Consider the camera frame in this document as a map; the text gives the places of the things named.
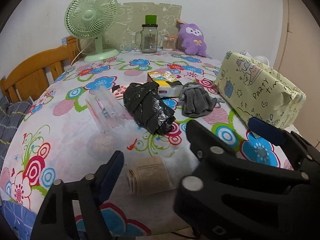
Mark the beige bandage roll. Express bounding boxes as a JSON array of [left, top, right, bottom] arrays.
[[126, 157, 171, 196]]

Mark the black plastic bag bundle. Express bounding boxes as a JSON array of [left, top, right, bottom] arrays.
[[123, 82, 175, 135]]

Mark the grey drawstring pouch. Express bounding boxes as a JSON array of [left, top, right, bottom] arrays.
[[179, 82, 225, 118]]

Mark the pink wet wipes pack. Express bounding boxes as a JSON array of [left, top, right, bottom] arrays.
[[111, 85, 129, 100]]

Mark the yellow cartoon storage box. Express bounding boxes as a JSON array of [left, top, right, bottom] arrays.
[[215, 51, 306, 128]]

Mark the white standing fan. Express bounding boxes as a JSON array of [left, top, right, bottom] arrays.
[[240, 50, 272, 67]]

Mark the floral tablecloth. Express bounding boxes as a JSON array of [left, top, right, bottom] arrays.
[[0, 48, 293, 238]]

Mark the beige door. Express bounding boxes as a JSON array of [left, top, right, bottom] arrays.
[[274, 0, 319, 149]]

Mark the grey plaid pillow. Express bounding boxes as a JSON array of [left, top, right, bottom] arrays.
[[0, 96, 32, 170]]

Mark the wooden headboard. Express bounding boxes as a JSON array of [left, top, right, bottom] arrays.
[[1, 36, 79, 102]]

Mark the purple plush bunny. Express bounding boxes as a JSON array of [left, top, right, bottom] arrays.
[[178, 23, 207, 57]]

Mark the toothpick jar orange lid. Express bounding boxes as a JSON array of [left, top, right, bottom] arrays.
[[162, 36, 178, 51]]

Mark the glass jar green lid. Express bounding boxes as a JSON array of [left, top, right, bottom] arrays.
[[135, 15, 158, 54]]

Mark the green patterned cardboard panel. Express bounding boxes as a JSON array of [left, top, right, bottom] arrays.
[[103, 2, 182, 51]]

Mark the green desk fan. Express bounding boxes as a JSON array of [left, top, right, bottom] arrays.
[[65, 0, 119, 62]]

